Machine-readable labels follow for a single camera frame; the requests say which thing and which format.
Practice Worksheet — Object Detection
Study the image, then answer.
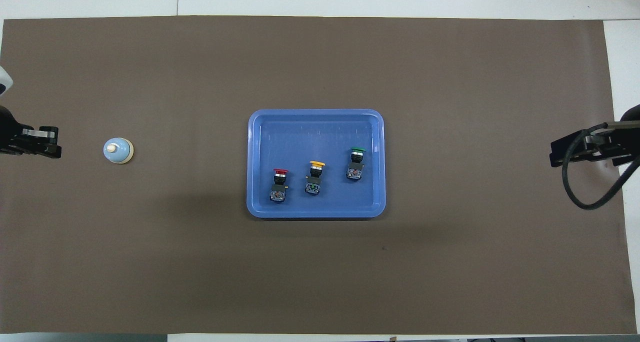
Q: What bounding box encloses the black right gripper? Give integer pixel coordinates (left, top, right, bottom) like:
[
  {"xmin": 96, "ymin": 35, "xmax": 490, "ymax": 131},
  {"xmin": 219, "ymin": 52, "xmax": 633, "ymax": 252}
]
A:
[{"xmin": 549, "ymin": 104, "xmax": 640, "ymax": 169}]

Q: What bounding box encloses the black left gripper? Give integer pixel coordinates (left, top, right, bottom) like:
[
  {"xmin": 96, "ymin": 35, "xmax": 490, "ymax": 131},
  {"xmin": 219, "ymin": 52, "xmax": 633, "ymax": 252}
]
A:
[{"xmin": 0, "ymin": 106, "xmax": 62, "ymax": 159}]

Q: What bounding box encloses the red push button switch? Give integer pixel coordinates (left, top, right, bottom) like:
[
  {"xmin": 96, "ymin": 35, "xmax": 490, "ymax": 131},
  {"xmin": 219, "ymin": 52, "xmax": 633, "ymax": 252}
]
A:
[{"xmin": 269, "ymin": 168, "xmax": 290, "ymax": 204}]

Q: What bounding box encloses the green push button switch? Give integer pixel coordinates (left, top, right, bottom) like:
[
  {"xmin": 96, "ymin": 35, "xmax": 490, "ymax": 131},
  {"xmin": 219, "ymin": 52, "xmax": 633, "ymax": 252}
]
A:
[{"xmin": 345, "ymin": 147, "xmax": 367, "ymax": 181}]

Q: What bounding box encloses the yellow push button switch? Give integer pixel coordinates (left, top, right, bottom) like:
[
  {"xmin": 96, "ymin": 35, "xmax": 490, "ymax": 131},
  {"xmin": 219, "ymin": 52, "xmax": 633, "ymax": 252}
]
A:
[{"xmin": 304, "ymin": 160, "xmax": 326, "ymax": 196}]

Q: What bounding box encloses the light blue desk bell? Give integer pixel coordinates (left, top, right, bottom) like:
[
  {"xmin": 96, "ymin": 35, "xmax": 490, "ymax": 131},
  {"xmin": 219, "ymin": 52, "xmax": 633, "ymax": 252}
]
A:
[{"xmin": 103, "ymin": 137, "xmax": 135, "ymax": 165}]

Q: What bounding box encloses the blue plastic tray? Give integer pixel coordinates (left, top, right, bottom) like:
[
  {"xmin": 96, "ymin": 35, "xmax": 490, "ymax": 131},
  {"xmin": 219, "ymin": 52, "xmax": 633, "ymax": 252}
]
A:
[{"xmin": 246, "ymin": 109, "xmax": 386, "ymax": 219}]

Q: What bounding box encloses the brown table mat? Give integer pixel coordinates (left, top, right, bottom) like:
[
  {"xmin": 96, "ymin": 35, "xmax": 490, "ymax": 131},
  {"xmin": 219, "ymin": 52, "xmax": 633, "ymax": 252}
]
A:
[{"xmin": 0, "ymin": 16, "xmax": 637, "ymax": 335}]

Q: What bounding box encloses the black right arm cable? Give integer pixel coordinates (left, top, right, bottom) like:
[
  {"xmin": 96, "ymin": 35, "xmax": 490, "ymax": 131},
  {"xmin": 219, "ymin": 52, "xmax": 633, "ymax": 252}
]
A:
[{"xmin": 562, "ymin": 123, "xmax": 640, "ymax": 211}]

